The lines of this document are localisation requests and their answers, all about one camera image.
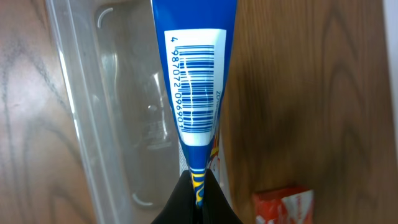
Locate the blue Kool Fever box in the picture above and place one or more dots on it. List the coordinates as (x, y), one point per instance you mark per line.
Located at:
(195, 39)

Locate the clear plastic container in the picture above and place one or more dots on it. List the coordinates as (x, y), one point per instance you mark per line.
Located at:
(123, 120)

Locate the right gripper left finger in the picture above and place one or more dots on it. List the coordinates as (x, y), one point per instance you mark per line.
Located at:
(180, 207)

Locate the red Panadol sachet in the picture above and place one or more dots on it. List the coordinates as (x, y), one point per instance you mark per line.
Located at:
(290, 205)

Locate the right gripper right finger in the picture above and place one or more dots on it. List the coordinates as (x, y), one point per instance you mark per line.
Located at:
(216, 209)

